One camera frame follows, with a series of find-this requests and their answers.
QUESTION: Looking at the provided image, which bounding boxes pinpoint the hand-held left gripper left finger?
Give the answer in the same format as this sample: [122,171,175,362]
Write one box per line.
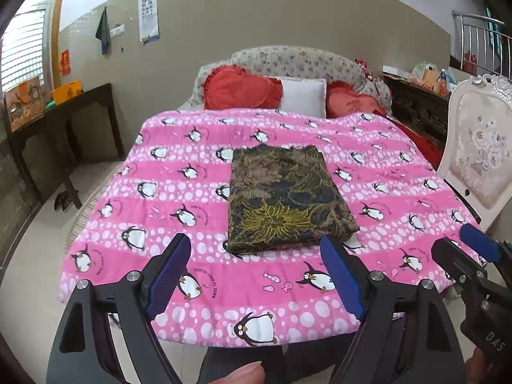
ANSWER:
[46,233,193,384]

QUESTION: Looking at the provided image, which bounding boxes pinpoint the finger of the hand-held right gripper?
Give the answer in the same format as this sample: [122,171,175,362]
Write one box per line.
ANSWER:
[459,223,512,267]
[430,237,499,302]

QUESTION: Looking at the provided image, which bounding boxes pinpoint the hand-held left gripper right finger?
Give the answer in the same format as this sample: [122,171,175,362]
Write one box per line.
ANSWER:
[319,235,468,384]

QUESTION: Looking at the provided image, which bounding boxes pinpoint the dark floral patterned garment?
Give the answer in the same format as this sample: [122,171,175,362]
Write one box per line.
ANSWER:
[224,145,361,256]

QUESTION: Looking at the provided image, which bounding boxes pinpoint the person's left hand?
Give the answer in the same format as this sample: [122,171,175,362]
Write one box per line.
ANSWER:
[222,361,265,384]

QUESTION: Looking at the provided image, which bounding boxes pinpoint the pink penguin print blanket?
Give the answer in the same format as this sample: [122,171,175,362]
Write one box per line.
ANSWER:
[58,108,487,348]

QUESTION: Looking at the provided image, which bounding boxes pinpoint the white ornate upholstered chair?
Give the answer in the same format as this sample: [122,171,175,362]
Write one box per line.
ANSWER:
[436,75,512,233]

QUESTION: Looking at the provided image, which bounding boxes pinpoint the person's dark trousers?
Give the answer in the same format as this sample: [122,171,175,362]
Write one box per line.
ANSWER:
[198,334,353,384]

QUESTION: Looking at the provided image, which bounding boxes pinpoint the pair of dark shoes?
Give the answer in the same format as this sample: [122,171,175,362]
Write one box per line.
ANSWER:
[54,191,81,213]

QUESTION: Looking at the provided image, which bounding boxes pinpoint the dark carved wooden cabinet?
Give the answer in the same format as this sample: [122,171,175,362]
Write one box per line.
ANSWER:
[384,74,451,147]

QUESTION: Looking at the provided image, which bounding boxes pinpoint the brown paper bag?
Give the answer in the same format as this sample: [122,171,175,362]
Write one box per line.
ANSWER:
[418,70,441,89]

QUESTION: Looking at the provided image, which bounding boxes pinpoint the red heart-shaped pillow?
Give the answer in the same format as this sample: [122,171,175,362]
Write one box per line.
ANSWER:
[325,81,388,119]
[203,65,284,110]

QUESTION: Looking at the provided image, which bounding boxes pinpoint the green plastic bag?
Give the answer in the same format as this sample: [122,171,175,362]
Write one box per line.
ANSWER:
[408,61,438,83]

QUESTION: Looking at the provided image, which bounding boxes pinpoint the white square pillow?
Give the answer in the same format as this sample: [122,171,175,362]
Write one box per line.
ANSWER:
[276,76,328,118]

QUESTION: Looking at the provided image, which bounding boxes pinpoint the flat white box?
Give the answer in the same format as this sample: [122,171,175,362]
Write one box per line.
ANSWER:
[382,65,411,79]

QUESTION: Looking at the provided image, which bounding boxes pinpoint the dark wooden side table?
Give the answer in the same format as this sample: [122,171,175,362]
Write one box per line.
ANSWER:
[6,83,125,209]

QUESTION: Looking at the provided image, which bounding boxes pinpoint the steel stair railing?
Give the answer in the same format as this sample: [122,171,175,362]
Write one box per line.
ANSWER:
[452,10,512,79]

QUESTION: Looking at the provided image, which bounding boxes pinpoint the orange plastic box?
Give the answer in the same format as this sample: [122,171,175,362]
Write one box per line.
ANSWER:
[51,81,84,105]

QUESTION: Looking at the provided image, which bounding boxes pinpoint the grey floral padded headboard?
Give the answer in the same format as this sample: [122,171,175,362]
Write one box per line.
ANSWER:
[188,45,395,118]

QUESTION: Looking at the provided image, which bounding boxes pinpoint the orange printed gift box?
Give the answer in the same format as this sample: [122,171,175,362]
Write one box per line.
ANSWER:
[4,80,46,132]

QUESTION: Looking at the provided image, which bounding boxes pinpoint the dark green hanging cloth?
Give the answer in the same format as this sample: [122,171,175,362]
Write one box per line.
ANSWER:
[95,8,113,55]

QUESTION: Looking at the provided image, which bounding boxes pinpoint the window with white blinds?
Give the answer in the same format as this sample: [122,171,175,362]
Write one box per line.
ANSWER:
[0,8,47,93]

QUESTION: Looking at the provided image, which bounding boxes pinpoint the white wall calendar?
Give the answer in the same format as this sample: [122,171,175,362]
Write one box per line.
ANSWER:
[138,0,160,44]

